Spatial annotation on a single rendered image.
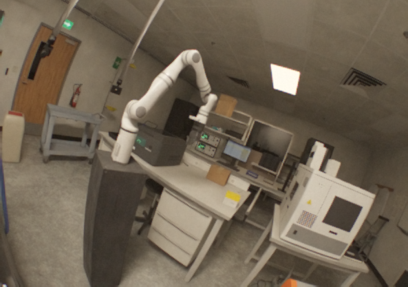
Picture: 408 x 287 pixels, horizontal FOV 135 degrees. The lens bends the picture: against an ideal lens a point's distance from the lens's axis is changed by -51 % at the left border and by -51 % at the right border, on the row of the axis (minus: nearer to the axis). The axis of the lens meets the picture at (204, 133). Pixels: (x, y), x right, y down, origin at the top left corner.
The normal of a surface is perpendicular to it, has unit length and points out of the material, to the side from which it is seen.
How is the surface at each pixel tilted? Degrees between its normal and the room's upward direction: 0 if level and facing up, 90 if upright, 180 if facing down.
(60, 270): 0
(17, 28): 90
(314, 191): 90
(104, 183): 90
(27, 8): 90
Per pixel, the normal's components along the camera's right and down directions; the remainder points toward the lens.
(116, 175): 0.66, 0.29
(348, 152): -0.41, -0.11
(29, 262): 0.36, -0.93
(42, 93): 0.83, 0.35
